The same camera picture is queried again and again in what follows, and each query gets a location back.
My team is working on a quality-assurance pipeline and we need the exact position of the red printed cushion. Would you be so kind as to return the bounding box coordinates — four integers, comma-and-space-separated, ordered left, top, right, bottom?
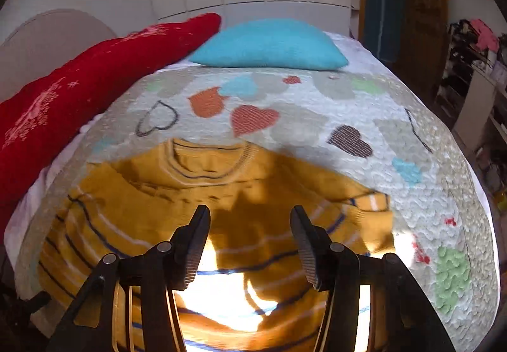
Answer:
0, 12, 221, 236

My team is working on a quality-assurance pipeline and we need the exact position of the yellow striped knit sweater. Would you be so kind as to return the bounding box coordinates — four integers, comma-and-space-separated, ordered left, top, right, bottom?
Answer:
37, 138, 397, 352

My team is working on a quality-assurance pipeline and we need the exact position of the cluttered shelf unit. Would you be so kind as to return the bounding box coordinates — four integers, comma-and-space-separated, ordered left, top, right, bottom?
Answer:
433, 18, 507, 214

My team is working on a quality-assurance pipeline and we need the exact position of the heart print quilted bedspread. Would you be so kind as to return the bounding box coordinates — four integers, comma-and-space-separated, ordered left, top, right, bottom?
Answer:
14, 30, 500, 352

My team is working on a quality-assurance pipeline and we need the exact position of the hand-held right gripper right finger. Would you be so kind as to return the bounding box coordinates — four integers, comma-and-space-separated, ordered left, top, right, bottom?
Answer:
290, 205, 456, 352

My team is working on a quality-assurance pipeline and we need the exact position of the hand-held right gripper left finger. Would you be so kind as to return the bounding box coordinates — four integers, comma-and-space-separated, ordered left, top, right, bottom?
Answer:
47, 205, 211, 352

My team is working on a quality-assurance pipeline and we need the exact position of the round beige headboard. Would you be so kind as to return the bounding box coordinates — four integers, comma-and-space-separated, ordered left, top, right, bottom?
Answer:
0, 9, 119, 103

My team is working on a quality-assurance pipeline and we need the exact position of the turquoise knit cushion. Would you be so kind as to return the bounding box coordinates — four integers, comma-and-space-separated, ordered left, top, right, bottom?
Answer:
188, 18, 349, 70

